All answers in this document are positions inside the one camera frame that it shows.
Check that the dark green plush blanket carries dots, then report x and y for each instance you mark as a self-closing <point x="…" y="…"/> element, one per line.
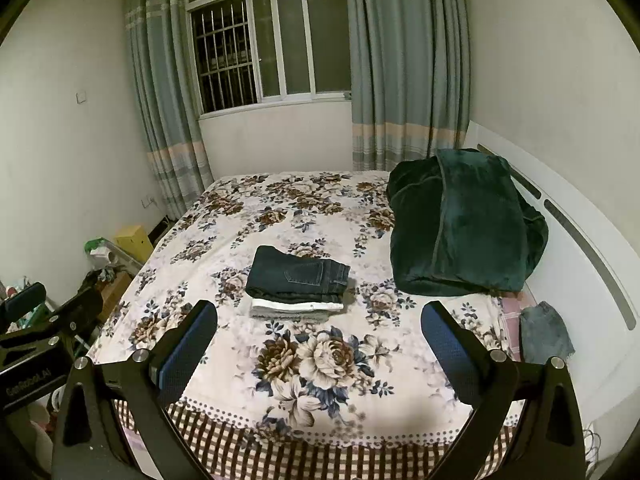
<point x="465" y="225"/>

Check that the barred window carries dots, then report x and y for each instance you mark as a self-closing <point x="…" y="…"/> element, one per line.
<point x="270" y="40"/>

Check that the white headboard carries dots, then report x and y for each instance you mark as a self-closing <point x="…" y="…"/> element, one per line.
<point x="565" y="280"/>

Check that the brown cardboard box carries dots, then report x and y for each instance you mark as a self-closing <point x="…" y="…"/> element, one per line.
<point x="116" y="292"/>

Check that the wall switch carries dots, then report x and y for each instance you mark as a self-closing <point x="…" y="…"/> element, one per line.
<point x="81" y="96"/>

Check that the grey-green striped curtain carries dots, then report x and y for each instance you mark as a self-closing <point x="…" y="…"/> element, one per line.
<point x="165" y="110"/>
<point x="405" y="60"/>

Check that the bed with floral sheet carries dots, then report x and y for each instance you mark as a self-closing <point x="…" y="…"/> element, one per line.
<point x="310" y="360"/>

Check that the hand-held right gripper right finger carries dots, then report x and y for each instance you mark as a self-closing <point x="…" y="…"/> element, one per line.
<point x="452" y="355"/>

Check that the folded grey pants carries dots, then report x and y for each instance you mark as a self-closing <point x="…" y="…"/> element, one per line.
<point x="290" y="316"/>

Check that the dark blue jeans pants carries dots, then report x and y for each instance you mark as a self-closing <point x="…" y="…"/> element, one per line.
<point x="295" y="272"/>

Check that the yellow box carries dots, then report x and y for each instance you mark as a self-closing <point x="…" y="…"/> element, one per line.
<point x="134" y="242"/>

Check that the folded white pants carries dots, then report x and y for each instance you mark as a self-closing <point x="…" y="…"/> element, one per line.
<point x="300" y="306"/>

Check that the frayed denim shorts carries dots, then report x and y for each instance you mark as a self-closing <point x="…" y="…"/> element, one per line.
<point x="545" y="335"/>

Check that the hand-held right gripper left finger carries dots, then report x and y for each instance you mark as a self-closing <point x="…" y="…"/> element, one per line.
<point x="182" y="355"/>

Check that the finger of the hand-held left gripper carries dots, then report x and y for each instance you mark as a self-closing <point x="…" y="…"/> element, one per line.
<point x="75" y="307"/>
<point x="22" y="299"/>

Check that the green and white bag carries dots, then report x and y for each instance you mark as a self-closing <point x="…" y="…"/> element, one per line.
<point x="102" y="252"/>

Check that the wall socket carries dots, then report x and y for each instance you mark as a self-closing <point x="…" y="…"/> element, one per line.
<point x="148" y="202"/>

